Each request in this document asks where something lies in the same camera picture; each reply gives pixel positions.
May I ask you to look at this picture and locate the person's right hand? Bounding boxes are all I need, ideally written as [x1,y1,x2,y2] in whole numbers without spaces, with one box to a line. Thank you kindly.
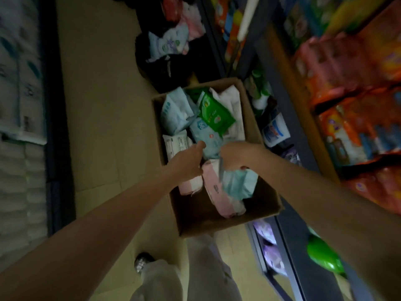
[219,141,267,173]

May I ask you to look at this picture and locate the person's left hand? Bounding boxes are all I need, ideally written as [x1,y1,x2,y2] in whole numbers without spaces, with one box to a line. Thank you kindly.
[167,140,208,185]

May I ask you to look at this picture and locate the cardboard box of wipes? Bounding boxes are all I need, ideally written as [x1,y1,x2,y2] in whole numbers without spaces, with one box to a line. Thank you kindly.
[161,84,259,219]

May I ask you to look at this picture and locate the brown cardboard box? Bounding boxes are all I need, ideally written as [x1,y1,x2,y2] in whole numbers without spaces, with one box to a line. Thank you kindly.
[151,77,284,238]

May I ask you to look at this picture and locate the person's left forearm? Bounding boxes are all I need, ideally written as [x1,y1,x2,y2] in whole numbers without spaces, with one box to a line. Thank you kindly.
[0,169,180,301]

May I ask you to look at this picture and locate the person's right forearm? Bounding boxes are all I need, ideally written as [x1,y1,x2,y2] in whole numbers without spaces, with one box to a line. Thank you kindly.
[256,150,401,301]

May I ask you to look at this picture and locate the person's left shoe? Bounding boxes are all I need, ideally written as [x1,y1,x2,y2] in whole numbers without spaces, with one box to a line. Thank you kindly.
[134,252,156,274]

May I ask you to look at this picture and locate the person's grey trousers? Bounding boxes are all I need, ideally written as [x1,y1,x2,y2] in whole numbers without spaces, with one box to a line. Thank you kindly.
[129,235,244,301]

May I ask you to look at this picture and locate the white blue detergent bag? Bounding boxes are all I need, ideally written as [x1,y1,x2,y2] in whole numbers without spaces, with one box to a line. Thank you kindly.
[262,112,292,148]

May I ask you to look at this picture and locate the purple yellow softener pack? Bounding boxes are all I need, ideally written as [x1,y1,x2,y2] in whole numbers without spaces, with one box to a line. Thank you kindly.
[280,147,303,167]

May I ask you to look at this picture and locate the green white bottles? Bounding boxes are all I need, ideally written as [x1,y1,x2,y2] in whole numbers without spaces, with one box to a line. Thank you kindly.
[244,68,274,110]

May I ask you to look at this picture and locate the black plastic bag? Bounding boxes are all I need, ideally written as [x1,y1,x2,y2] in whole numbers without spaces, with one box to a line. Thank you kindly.
[134,15,226,93]

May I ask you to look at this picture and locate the purple refill bags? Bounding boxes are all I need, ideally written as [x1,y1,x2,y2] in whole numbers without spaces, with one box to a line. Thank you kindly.
[253,219,287,277]

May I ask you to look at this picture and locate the stack of orange red packs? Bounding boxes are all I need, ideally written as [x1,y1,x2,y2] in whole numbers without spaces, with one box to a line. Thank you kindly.
[292,3,401,214]

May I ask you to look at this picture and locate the white teal printed pack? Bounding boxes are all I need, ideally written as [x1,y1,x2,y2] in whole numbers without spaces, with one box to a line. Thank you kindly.
[147,26,190,64]

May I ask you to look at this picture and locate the row of orange yellow packs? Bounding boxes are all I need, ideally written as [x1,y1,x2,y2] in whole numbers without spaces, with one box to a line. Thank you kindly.
[211,0,249,64]

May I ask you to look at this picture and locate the green plastic bottles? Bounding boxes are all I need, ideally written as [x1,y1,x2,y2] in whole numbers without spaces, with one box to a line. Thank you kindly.
[306,230,347,277]

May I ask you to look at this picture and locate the white rolled tube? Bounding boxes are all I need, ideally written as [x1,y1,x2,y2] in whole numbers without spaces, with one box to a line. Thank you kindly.
[236,0,261,43]

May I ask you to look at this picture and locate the pink printed pack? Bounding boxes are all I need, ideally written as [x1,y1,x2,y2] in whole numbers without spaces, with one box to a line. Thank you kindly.
[162,0,206,41]

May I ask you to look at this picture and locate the row of green yellow packs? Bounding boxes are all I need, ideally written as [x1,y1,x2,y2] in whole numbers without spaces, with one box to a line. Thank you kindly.
[282,0,386,51]

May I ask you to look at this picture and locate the stack of white roll packs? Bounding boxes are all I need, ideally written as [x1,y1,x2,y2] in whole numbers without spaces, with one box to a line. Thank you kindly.
[0,0,48,258]

